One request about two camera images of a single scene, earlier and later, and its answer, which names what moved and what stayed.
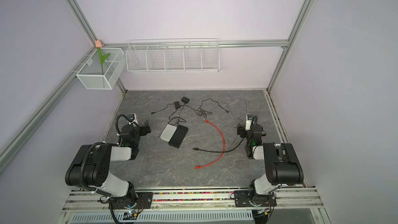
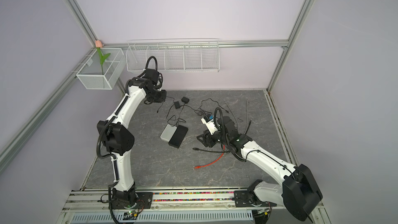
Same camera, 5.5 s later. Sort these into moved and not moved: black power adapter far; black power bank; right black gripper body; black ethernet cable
Moved: right black gripper body
Not moved: black power bank; black power adapter far; black ethernet cable
